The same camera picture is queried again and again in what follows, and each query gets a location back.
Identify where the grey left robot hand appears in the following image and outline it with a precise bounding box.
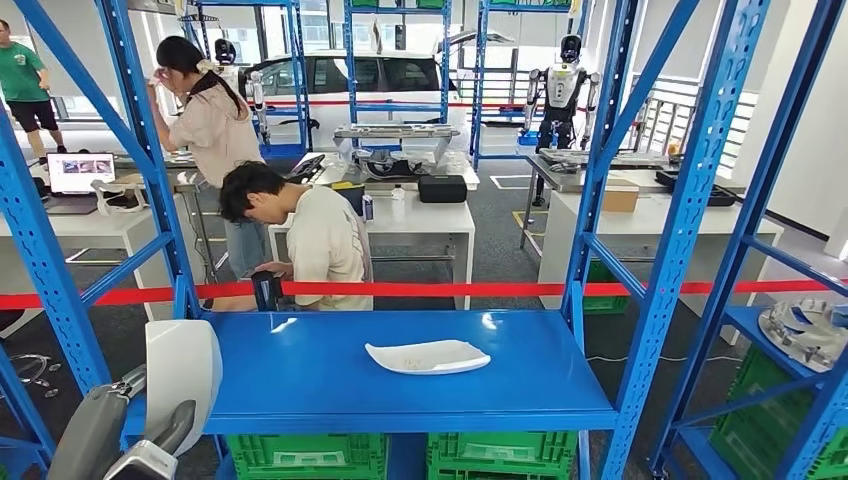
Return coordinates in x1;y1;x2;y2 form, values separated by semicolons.
46;364;198;480

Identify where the white curved plastic part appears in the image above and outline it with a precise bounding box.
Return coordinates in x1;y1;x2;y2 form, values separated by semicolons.
144;319;223;458
364;339;492;376

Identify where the blue metal shelf rack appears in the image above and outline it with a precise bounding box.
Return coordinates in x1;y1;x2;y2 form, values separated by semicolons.
649;0;848;480
0;344;58;480
341;0;453;150
468;0;591;170
182;0;313;157
0;0;773;480

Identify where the round silver metal part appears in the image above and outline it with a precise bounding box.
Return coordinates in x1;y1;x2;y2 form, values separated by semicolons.
758;298;848;374

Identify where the white table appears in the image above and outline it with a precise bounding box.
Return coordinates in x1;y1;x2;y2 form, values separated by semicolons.
537;188;784;346
0;208;200;323
268;195;477;311

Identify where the green plastic crate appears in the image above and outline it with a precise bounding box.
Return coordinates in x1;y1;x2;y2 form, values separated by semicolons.
226;433;389;480
707;345;826;480
582;260;631;316
804;423;848;480
427;430;579;480

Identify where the open laptop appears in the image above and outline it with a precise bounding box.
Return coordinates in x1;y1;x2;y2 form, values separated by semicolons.
44;152;118;217

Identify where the steel table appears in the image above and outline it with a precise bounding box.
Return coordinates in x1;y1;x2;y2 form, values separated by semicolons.
288;150;482;193
518;150;747;256
112;155;223;286

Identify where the person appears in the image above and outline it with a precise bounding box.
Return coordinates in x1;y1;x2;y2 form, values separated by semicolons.
211;160;376;313
0;19;68;167
146;36;266;280

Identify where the black slotted tray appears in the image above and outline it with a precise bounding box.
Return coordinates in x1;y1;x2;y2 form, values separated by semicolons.
284;153;327;185

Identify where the black toolbox yellow lid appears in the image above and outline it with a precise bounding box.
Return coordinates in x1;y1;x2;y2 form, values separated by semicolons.
329;180;367;217

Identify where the red barrier belt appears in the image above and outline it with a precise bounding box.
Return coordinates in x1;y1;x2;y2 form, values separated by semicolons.
0;278;836;311
261;97;564;114

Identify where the black white humanoid robot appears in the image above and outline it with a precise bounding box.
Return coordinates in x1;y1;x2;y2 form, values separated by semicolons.
521;34;602;152
211;38;272;146

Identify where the white car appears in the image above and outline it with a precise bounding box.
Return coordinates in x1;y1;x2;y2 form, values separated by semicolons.
238;29;518;150

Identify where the black carrying case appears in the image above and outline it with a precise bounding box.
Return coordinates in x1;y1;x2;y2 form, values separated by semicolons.
417;174;469;205

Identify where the long silver metal panel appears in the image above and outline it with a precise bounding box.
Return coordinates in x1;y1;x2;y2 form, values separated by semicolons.
333;123;460;164

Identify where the cardboard box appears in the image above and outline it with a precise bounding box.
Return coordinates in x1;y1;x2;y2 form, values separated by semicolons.
599;177;641;215

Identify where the metal railing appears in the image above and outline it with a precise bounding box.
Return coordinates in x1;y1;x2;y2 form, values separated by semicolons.
629;72;760;177

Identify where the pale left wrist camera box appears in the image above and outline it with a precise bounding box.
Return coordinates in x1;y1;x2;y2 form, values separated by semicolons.
102;440;180;480

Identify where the black stanchion post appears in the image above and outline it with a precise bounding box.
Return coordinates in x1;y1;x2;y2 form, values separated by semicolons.
250;270;285;313

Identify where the white plastic frame piece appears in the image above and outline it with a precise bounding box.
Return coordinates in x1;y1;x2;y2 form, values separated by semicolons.
90;178;151;217

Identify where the black curved frame part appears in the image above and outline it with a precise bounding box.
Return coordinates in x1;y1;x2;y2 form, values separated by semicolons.
354;148;425;180

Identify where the white floor cable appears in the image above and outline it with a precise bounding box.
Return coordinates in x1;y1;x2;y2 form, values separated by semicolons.
586;354;743;366

